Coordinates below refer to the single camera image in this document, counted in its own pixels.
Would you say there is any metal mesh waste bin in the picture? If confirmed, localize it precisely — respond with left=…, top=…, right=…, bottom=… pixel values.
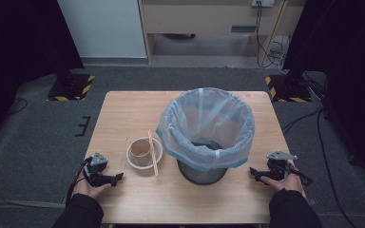
left=176, top=141, right=229, bottom=186

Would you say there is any person's right hand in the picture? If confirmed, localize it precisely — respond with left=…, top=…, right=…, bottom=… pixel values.
left=259, top=160, right=305, bottom=195

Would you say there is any grey power strip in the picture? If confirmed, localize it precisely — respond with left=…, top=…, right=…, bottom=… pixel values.
left=251, top=0, right=276, bottom=8

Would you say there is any black stand base striped edge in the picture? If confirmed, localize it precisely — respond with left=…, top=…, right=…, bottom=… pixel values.
left=47, top=74, right=96, bottom=103
left=264, top=74, right=313, bottom=104

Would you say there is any brown paper cup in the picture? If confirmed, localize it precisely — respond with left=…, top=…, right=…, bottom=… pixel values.
left=130, top=138, right=153, bottom=166

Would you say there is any right hand-held gripper cable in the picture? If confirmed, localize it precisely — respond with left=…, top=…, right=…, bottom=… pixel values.
left=286, top=161, right=315, bottom=187

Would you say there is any black cable bundle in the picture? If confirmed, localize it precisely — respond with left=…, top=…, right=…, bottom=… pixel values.
left=302, top=70, right=329, bottom=103

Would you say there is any wooden chopsticks pair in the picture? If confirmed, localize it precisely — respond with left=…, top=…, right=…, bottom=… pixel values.
left=147, top=129, right=160, bottom=178

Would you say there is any hand-held gripper cable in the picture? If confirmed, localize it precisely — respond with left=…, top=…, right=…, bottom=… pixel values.
left=65, top=158, right=93, bottom=207
left=286, top=161, right=315, bottom=187

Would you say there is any black floor cable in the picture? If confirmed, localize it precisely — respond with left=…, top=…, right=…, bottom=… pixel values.
left=317, top=108, right=359, bottom=228
left=8, top=97, right=29, bottom=116
left=279, top=106, right=326, bottom=136

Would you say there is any left hand-held gripper cable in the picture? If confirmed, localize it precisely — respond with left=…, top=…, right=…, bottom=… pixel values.
left=65, top=158, right=93, bottom=207

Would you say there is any person's left hand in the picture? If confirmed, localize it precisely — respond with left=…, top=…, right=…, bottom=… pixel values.
left=72, top=170, right=112, bottom=200

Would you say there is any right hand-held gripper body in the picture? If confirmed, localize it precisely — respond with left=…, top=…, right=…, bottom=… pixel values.
left=265, top=150, right=298, bottom=182

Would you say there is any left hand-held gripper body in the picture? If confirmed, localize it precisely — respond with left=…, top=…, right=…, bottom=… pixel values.
left=83, top=152, right=110, bottom=187

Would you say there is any black curtain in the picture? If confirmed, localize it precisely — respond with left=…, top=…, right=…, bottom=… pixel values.
left=0, top=0, right=85, bottom=146
left=283, top=0, right=365, bottom=179

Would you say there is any clear blue plastic bin bag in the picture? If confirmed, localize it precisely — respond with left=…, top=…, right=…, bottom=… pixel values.
left=155, top=86, right=256, bottom=173

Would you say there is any black power cable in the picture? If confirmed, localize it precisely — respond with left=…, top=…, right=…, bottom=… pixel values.
left=255, top=1, right=286, bottom=69

